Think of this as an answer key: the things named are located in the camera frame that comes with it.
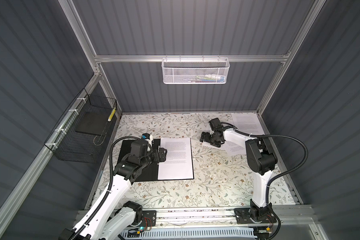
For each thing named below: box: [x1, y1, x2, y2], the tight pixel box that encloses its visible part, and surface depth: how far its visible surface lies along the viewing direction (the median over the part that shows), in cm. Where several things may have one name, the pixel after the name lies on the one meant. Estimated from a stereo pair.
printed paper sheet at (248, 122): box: [231, 112, 265, 135], surface depth 118 cm
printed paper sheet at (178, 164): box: [157, 137, 194, 180], surface depth 96 cm
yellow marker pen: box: [107, 108, 116, 122], surface depth 83 cm
